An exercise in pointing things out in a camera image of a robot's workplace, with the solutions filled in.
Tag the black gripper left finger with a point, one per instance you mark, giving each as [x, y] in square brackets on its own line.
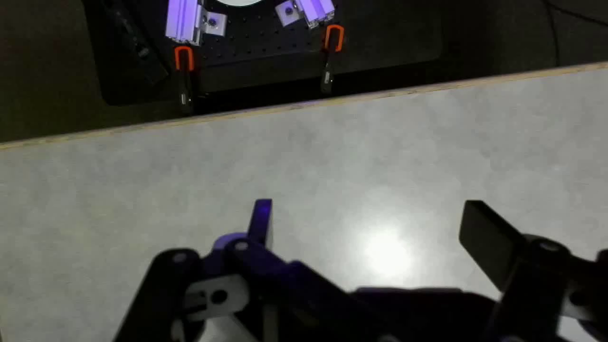
[258, 221]

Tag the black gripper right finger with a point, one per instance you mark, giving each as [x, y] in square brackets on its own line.
[490, 240]

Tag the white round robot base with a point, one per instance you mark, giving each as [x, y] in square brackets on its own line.
[239, 2]

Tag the purple white left part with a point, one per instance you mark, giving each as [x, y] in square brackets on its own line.
[182, 20]

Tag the short aluminium extrusion profile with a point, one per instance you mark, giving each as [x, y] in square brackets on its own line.
[315, 10]

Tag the silver corner bracket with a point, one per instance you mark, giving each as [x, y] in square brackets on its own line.
[289, 12]
[215, 23]

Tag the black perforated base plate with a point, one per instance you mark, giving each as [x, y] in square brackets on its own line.
[380, 39]

